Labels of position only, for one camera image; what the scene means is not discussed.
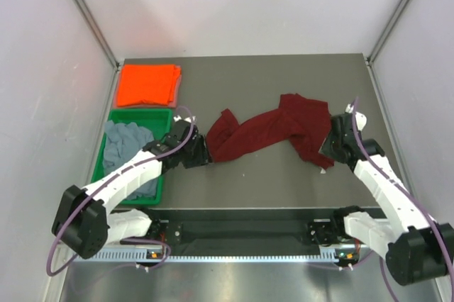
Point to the aluminium corner post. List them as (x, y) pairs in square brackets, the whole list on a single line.
[(389, 27), (94, 28)]

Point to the right aluminium corner post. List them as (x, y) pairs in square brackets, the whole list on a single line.
[(389, 27)]

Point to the folded pink t-shirt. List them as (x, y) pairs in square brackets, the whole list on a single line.
[(174, 100)]

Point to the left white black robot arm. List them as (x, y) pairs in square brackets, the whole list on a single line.
[(86, 220)]

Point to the left aluminium corner post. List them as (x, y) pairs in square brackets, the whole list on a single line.
[(94, 28)]

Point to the dark red t-shirt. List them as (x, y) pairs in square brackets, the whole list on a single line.
[(304, 122)]

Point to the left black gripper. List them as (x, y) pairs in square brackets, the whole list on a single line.
[(202, 157)]

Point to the aluminium front rail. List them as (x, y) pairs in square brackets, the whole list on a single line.
[(206, 246)]

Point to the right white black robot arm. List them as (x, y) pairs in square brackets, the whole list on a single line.
[(412, 244)]

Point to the folded orange t-shirt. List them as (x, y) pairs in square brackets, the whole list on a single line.
[(147, 85)]

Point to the slotted grey cable duct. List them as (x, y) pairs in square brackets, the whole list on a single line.
[(153, 256)]

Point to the crumpled grey-blue t-shirt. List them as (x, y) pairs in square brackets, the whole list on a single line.
[(122, 143)]

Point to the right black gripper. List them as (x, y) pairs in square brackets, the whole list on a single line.
[(326, 149)]

